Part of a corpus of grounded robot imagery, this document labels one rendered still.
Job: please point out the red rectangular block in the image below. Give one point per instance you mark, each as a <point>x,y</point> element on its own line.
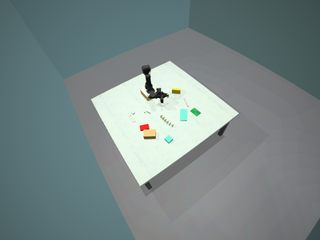
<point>144,127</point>

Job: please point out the turquoise flat slab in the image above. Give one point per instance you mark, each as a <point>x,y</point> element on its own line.
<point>183,114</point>

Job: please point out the green flat slab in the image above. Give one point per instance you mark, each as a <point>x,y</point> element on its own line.
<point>195,112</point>

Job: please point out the yellow rectangular block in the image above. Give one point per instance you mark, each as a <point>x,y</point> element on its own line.
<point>176,91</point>

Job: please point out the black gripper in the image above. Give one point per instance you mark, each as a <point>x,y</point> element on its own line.
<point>162,96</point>

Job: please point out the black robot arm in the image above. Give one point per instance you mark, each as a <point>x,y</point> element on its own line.
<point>148,86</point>

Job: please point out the turquoise flat square block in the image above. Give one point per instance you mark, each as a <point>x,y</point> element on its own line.
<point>168,139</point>

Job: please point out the tan rectangular block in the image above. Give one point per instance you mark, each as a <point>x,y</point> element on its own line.
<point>149,134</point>

